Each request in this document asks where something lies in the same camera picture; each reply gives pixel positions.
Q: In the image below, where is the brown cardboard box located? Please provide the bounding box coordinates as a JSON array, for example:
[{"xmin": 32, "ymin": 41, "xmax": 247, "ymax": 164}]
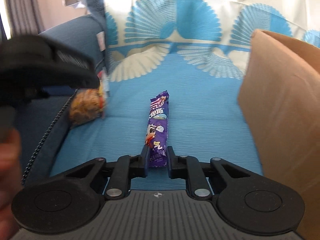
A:
[{"xmin": 238, "ymin": 30, "xmax": 319, "ymax": 239}]

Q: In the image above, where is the blue patterned sofa cover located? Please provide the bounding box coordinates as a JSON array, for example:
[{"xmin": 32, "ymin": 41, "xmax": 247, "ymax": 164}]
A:
[{"xmin": 47, "ymin": 0, "xmax": 319, "ymax": 175}]

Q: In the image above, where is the blue sofa armrest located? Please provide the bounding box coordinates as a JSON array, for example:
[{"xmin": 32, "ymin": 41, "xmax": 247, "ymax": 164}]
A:
[{"xmin": 15, "ymin": 0, "xmax": 107, "ymax": 186}]

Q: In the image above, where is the purple snack bar wrapper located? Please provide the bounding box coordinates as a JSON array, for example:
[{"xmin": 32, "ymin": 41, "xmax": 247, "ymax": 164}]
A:
[{"xmin": 145, "ymin": 90, "xmax": 169, "ymax": 167}]

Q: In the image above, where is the grey curtain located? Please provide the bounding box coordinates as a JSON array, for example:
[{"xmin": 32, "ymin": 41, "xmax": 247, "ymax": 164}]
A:
[{"xmin": 4, "ymin": 0, "xmax": 44, "ymax": 37}]

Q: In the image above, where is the person's left hand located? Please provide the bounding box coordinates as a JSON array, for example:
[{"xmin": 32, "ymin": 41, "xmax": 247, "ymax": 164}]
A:
[{"xmin": 1, "ymin": 128, "xmax": 22, "ymax": 239}]

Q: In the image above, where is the clear bag of cookies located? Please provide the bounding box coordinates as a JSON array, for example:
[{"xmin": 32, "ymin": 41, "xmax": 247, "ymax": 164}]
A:
[{"xmin": 69, "ymin": 68, "xmax": 110, "ymax": 127}]

